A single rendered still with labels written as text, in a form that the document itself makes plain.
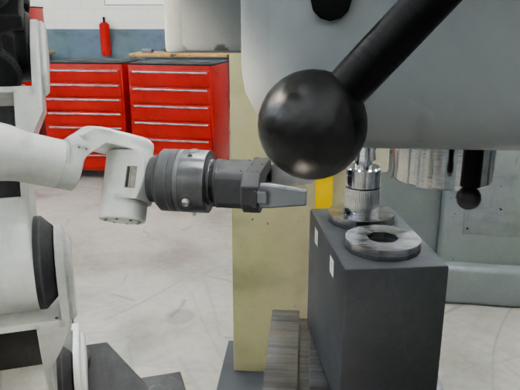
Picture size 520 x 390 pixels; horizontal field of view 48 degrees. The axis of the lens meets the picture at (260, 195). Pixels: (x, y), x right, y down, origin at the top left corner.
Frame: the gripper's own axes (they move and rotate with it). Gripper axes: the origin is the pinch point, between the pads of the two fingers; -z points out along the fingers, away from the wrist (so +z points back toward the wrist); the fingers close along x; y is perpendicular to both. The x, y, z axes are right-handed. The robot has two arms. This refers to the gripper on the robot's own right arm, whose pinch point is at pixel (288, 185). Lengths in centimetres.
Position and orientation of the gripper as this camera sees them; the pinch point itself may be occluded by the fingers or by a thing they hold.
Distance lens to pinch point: 80.8
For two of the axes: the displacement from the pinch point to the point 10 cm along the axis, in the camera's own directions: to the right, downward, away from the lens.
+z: -9.9, -0.5, 1.5
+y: 0.0, 9.6, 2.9
